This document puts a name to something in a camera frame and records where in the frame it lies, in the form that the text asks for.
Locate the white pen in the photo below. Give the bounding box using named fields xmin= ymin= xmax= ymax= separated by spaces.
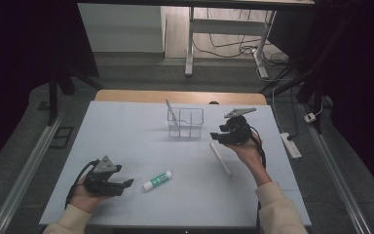
xmin=209 ymin=141 xmax=233 ymax=176

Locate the clear gel pen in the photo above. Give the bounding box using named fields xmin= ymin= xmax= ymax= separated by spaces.
xmin=165 ymin=98 xmax=179 ymax=127

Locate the clear acrylic pen organizer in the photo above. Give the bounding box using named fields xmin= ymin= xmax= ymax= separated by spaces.
xmin=167 ymin=106 xmax=205 ymax=139

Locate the person's left hand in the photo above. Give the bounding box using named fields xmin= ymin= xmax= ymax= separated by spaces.
xmin=69 ymin=180 xmax=112 ymax=213

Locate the white power strip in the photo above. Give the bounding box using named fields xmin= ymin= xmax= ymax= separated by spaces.
xmin=280 ymin=132 xmax=303 ymax=160

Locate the black metal stand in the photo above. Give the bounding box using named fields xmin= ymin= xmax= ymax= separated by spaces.
xmin=47 ymin=55 xmax=105 ymax=127
xmin=259 ymin=19 xmax=350 ymax=105

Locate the dark curtain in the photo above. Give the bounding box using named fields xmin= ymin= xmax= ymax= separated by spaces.
xmin=0 ymin=0 xmax=99 ymax=178
xmin=269 ymin=0 xmax=374 ymax=204

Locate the black floor plate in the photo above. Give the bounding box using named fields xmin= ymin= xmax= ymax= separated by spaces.
xmin=49 ymin=126 xmax=74 ymax=150

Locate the white cabinet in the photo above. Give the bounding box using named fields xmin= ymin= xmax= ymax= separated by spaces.
xmin=77 ymin=3 xmax=167 ymax=54

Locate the tangle of black floor cables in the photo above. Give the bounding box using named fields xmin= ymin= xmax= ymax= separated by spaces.
xmin=193 ymin=9 xmax=290 ymax=67

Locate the green and white glue stick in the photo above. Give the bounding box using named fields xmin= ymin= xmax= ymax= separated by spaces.
xmin=142 ymin=170 xmax=173 ymax=192

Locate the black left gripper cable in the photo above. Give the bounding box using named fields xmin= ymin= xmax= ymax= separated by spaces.
xmin=64 ymin=159 xmax=100 ymax=209

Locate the person's right hand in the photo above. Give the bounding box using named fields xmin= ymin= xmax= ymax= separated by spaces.
xmin=224 ymin=135 xmax=270 ymax=178

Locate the white-legged desk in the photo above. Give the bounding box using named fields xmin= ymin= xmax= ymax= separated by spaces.
xmin=77 ymin=0 xmax=316 ymax=79

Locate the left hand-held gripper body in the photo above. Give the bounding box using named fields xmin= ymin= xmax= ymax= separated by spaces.
xmin=84 ymin=155 xmax=117 ymax=197

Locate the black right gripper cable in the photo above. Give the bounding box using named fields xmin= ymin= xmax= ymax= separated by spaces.
xmin=248 ymin=126 xmax=268 ymax=234

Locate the aluminium rail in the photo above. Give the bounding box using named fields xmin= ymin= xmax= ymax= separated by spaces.
xmin=300 ymin=103 xmax=373 ymax=234
xmin=0 ymin=115 xmax=64 ymax=234

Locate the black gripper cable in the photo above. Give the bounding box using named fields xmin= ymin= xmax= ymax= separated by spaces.
xmin=64 ymin=159 xmax=100 ymax=209
xmin=248 ymin=126 xmax=268 ymax=234

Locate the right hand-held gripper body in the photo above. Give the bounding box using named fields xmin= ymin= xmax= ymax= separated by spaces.
xmin=223 ymin=107 xmax=257 ymax=146

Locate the wooden table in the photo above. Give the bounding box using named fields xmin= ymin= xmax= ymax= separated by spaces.
xmin=94 ymin=90 xmax=268 ymax=106

